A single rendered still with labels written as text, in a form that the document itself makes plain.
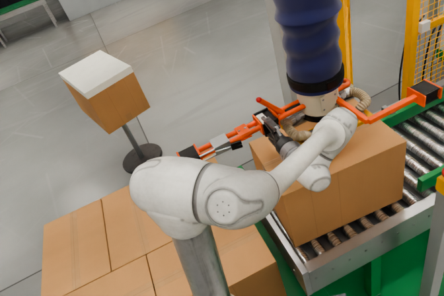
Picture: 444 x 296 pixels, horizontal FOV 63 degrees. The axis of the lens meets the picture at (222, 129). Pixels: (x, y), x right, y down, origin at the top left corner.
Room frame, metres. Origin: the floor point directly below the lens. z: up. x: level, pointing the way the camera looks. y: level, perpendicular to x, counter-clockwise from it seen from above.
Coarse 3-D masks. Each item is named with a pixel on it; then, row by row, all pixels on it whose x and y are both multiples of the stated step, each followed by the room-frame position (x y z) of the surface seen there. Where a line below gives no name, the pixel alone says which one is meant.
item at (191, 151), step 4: (188, 148) 1.13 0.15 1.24; (192, 148) 1.12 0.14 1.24; (196, 148) 1.12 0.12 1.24; (176, 152) 1.13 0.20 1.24; (180, 152) 1.13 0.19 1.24; (184, 152) 1.12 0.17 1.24; (188, 152) 1.11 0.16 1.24; (192, 152) 1.10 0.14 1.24; (196, 152) 1.09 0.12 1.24; (180, 156) 1.10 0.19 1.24; (184, 156) 1.09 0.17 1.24; (188, 156) 1.09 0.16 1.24; (192, 156) 1.08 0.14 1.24
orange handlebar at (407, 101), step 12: (348, 84) 1.21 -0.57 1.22; (408, 96) 1.01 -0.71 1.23; (300, 108) 1.16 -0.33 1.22; (348, 108) 1.06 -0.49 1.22; (396, 108) 0.98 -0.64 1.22; (360, 120) 0.99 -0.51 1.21; (372, 120) 0.96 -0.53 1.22; (240, 132) 1.13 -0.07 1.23; (252, 132) 1.12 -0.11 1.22; (204, 156) 1.08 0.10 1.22
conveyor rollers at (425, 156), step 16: (432, 112) 1.55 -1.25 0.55; (400, 128) 1.54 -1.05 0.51; (432, 128) 1.43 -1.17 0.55; (416, 144) 1.35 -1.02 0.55; (432, 144) 1.32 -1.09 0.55; (432, 160) 1.21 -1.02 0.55; (432, 192) 1.03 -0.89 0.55; (400, 208) 1.00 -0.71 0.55; (368, 224) 0.98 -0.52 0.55; (288, 240) 1.04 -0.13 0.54; (336, 240) 0.95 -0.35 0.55; (304, 256) 0.93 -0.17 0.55
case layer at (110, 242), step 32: (128, 192) 1.76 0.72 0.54; (64, 224) 1.67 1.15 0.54; (96, 224) 1.58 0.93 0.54; (128, 224) 1.49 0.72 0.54; (64, 256) 1.42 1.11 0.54; (96, 256) 1.34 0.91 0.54; (128, 256) 1.27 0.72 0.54; (160, 256) 1.20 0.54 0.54; (224, 256) 1.07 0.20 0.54; (256, 256) 1.01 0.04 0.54; (64, 288) 1.21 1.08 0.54; (96, 288) 1.14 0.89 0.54; (128, 288) 1.08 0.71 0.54; (160, 288) 1.02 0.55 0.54; (256, 288) 0.93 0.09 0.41
